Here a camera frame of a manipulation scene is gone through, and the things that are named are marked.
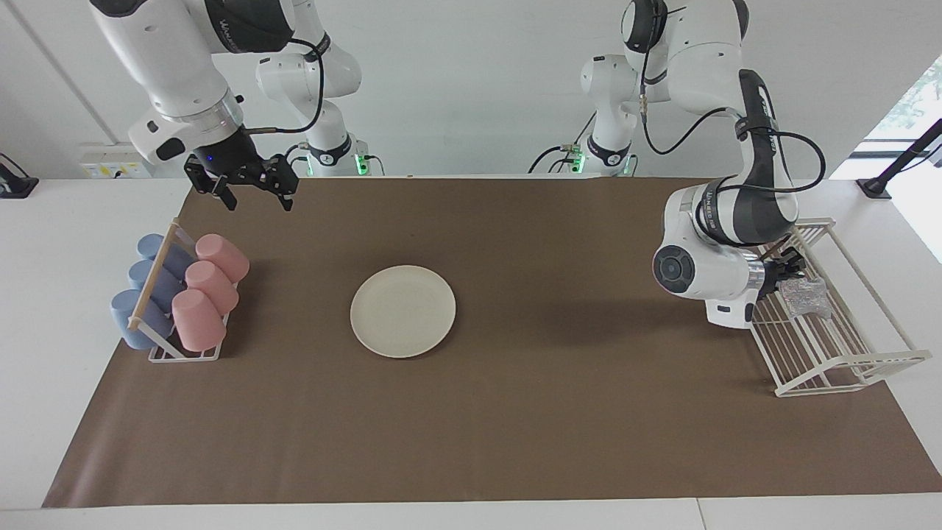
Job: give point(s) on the patterned cleaning cloth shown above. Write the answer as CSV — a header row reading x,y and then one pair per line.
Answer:
x,y
806,298

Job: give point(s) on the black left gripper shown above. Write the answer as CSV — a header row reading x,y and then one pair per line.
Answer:
x,y
773,276

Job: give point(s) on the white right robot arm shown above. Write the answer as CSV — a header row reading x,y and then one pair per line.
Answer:
x,y
169,51

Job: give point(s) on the black table clamp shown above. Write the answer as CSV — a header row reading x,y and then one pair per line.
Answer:
x,y
16,184

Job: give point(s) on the pink plastic cup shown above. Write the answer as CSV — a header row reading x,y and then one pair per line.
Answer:
x,y
213,287
199,322
224,258

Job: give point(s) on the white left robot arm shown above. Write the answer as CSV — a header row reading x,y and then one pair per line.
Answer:
x,y
706,272

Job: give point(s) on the blue plastic cup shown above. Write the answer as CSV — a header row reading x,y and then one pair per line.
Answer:
x,y
151,246
141,274
125,316

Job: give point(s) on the brown table mat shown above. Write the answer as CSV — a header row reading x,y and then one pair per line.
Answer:
x,y
471,427

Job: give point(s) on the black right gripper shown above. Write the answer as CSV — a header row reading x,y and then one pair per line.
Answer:
x,y
228,158

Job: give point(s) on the round cream plate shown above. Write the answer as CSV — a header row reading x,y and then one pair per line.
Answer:
x,y
402,311

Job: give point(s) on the white wall socket box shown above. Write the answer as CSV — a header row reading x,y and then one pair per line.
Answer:
x,y
110,163

